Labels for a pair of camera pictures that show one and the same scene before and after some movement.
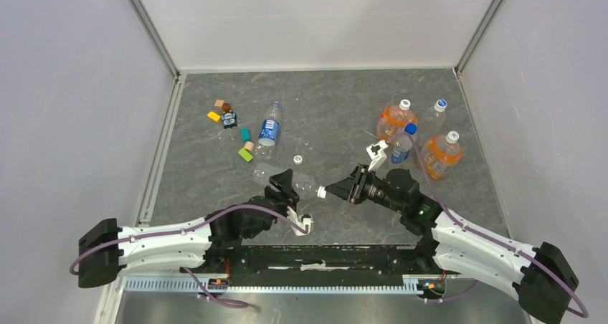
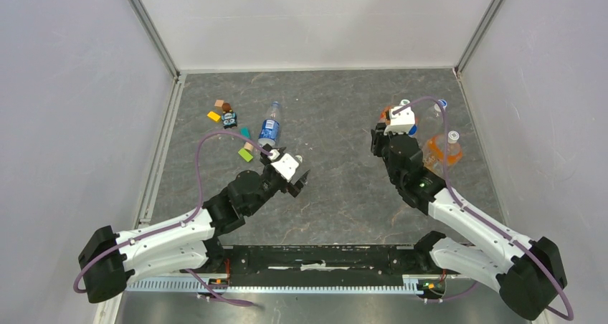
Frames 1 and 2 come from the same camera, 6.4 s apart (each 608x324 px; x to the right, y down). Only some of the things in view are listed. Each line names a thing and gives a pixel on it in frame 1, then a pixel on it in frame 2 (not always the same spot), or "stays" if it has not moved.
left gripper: x=286 y=195 → x=294 y=189
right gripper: x=350 y=189 → x=379 y=137
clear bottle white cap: x=432 y=122 stays
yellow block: x=214 y=115 stays
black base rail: x=323 y=264 stays
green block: x=245 y=155 stays
